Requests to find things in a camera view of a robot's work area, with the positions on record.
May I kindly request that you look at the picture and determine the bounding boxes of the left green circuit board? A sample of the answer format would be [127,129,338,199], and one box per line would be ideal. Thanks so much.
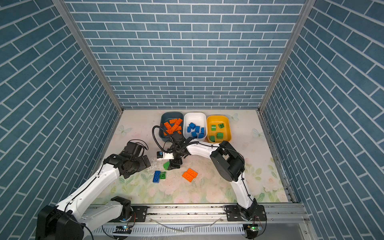
[113,226,133,235]

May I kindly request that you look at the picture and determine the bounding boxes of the right green circuit board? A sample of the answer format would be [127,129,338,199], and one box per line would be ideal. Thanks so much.
[243,225,263,240]

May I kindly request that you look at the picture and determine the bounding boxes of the orange lego brick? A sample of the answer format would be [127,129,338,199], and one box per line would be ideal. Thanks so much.
[164,122,172,130]

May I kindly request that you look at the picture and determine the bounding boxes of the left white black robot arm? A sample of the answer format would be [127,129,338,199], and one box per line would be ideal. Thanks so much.
[36,139,151,240]

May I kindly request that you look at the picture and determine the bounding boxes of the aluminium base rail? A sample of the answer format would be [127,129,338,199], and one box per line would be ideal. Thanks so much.
[61,203,313,226]

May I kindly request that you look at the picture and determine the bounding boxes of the white plastic bin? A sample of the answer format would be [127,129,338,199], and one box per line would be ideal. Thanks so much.
[183,112,208,141]

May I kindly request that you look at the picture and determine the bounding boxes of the dark teal plastic bin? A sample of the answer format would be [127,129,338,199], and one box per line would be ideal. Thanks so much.
[159,112,184,142]

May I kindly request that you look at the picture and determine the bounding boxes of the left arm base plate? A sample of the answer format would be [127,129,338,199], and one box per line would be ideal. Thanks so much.
[109,206,148,224]

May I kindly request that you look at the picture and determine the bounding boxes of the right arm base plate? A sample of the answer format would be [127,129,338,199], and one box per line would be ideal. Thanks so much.
[224,205,267,222]

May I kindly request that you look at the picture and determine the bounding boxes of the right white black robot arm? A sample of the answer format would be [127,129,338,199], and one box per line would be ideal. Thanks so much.
[163,136,262,221]

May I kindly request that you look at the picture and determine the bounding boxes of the blue lego long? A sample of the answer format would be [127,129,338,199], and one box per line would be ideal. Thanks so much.
[189,123,196,130]
[153,171,161,183]

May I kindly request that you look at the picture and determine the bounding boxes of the green circuit board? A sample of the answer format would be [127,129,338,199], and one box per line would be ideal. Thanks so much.
[243,225,263,240]
[113,226,133,235]

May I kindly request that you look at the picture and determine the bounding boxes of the yellow plastic bin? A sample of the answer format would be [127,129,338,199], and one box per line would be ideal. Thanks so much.
[207,115,232,143]

